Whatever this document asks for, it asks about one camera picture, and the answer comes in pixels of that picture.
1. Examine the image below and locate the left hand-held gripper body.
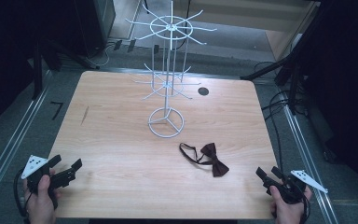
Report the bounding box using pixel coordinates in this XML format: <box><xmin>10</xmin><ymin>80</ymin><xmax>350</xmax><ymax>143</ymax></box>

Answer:
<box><xmin>21</xmin><ymin>154</ymin><xmax>76</xmax><ymax>210</ymax></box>

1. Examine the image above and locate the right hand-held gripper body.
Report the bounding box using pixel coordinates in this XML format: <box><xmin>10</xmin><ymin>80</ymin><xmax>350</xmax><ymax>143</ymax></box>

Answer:
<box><xmin>264</xmin><ymin>169</ymin><xmax>329</xmax><ymax>205</ymax></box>

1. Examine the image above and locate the person's right hand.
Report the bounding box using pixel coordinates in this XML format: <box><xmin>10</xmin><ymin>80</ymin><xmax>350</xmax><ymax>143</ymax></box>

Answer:
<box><xmin>268</xmin><ymin>185</ymin><xmax>313</xmax><ymax>224</ymax></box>

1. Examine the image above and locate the person's left hand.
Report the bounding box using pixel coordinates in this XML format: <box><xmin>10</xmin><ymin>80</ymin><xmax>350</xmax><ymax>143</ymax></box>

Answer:
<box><xmin>22</xmin><ymin>169</ymin><xmax>62</xmax><ymax>224</ymax></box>

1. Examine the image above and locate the dark brown bow tie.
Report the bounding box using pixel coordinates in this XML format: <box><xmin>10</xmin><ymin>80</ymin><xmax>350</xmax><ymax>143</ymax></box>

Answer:
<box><xmin>178</xmin><ymin>142</ymin><xmax>230</xmax><ymax>178</ymax></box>

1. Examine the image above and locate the black metal stand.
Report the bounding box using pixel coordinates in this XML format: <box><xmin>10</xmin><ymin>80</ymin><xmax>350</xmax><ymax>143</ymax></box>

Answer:
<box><xmin>240</xmin><ymin>18</ymin><xmax>321</xmax><ymax>116</ymax></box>
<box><xmin>31</xmin><ymin>36</ymin><xmax>101</xmax><ymax>101</ymax></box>

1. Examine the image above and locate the dark cabinet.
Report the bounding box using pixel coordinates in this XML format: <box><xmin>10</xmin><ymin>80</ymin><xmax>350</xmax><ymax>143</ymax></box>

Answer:
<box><xmin>74</xmin><ymin>0</ymin><xmax>117</xmax><ymax>57</ymax></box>

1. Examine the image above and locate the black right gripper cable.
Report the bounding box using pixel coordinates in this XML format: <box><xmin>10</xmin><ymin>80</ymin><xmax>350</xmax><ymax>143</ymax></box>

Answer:
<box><xmin>300</xmin><ymin>199</ymin><xmax>312</xmax><ymax>224</ymax></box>

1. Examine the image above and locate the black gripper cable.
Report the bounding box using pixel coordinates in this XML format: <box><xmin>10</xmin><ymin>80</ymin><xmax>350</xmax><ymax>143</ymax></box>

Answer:
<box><xmin>12</xmin><ymin>168</ymin><xmax>30</xmax><ymax>222</ymax></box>
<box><xmin>300</xmin><ymin>199</ymin><xmax>312</xmax><ymax>224</ymax></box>

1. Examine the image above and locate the metal floor rail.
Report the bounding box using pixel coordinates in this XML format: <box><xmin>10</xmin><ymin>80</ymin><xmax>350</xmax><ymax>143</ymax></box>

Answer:
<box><xmin>0</xmin><ymin>70</ymin><xmax>54</xmax><ymax>217</ymax></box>
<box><xmin>278</xmin><ymin>88</ymin><xmax>340</xmax><ymax>224</ymax></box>

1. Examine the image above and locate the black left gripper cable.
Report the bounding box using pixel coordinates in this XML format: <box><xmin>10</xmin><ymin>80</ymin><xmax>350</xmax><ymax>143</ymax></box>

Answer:
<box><xmin>12</xmin><ymin>168</ymin><xmax>30</xmax><ymax>222</ymax></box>

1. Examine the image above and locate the black floor cable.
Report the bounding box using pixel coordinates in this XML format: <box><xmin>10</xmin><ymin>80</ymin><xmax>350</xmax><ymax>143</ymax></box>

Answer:
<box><xmin>254</xmin><ymin>60</ymin><xmax>309</xmax><ymax>175</ymax></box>

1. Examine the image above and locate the white floor cable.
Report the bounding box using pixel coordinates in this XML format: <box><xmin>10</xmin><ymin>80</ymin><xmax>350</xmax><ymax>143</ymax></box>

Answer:
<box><xmin>85</xmin><ymin>41</ymin><xmax>119</xmax><ymax>68</ymax></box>

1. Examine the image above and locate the white wire display rack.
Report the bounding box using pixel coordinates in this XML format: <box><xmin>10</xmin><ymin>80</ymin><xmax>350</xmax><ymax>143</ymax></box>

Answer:
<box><xmin>124</xmin><ymin>0</ymin><xmax>218</xmax><ymax>139</ymax></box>

